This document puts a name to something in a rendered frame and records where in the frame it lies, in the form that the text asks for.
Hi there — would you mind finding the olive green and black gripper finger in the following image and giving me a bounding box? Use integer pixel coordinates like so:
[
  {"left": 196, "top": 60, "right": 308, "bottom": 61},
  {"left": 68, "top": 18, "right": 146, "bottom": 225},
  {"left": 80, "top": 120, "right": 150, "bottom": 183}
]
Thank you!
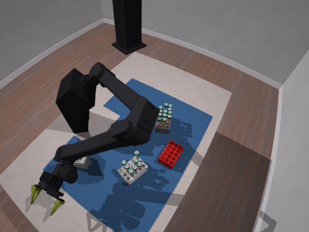
[
  {"left": 50, "top": 199, "right": 65, "bottom": 216},
  {"left": 30, "top": 185, "right": 42, "bottom": 204}
]

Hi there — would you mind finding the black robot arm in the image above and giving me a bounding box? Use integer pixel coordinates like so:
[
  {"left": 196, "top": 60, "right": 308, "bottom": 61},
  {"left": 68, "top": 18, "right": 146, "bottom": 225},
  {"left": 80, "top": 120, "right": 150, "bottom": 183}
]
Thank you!
[{"left": 39, "top": 62, "right": 160, "bottom": 191}]

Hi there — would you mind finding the red tube rack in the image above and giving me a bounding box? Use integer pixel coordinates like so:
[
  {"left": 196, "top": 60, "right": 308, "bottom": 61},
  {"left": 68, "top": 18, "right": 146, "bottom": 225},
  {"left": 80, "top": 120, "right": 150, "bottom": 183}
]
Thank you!
[{"left": 158, "top": 140, "right": 184, "bottom": 170}]

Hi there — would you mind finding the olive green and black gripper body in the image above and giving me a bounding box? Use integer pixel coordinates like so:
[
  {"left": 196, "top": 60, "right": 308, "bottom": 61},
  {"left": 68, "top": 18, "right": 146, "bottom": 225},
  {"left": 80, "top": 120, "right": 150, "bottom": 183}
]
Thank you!
[{"left": 35, "top": 183, "right": 65, "bottom": 202}]

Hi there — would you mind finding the blue bench mat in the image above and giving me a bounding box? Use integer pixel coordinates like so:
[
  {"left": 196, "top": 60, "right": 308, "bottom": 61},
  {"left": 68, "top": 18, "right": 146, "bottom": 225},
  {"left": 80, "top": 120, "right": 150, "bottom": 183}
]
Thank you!
[{"left": 61, "top": 78, "right": 213, "bottom": 232}]

